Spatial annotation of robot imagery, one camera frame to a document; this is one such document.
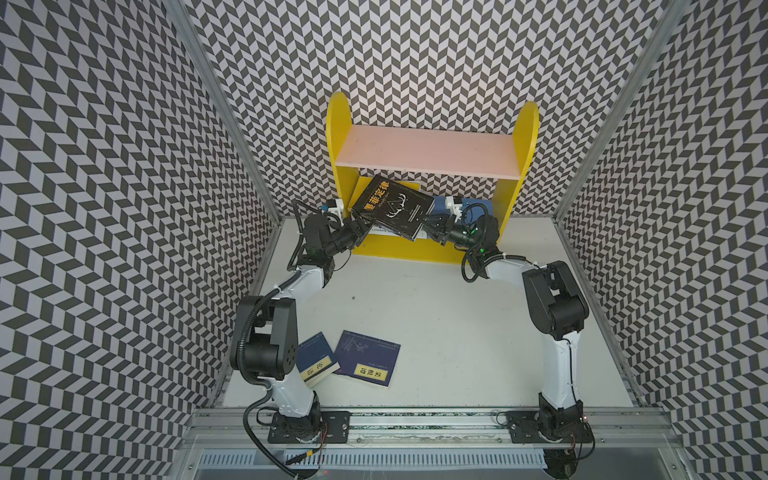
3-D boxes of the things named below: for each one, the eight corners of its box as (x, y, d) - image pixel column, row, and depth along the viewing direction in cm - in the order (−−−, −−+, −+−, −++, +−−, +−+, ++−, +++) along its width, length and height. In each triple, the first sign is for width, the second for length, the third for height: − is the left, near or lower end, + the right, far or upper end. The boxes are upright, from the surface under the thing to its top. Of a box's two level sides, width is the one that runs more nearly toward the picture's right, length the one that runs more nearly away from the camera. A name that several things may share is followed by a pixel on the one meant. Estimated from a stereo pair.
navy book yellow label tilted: (309, 390, 80) (306, 387, 77) (292, 352, 86) (289, 348, 83) (341, 368, 83) (340, 365, 81) (323, 334, 89) (321, 330, 87)
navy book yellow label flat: (330, 373, 83) (329, 371, 81) (345, 333, 90) (344, 330, 88) (391, 389, 80) (391, 386, 79) (401, 346, 88) (401, 343, 86)
